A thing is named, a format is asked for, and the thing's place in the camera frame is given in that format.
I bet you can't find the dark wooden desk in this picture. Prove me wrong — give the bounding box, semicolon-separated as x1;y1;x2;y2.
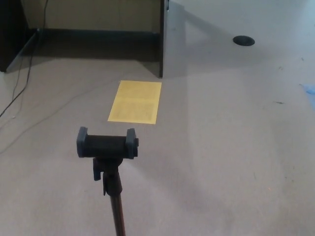
0;0;170;79

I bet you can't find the thin grey floor cable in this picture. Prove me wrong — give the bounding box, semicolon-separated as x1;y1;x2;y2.
0;80;121;154

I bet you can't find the blue scrap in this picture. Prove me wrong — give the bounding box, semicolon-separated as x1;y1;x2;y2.
298;83;315;96

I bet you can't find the black power cable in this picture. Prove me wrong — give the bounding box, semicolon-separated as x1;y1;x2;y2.
0;0;49;118

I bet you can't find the yellow paper sheet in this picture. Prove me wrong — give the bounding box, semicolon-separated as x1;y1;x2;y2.
107;80;162;124

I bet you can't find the black tripod with phone holder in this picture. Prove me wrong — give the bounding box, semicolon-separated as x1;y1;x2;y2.
76;126;140;236

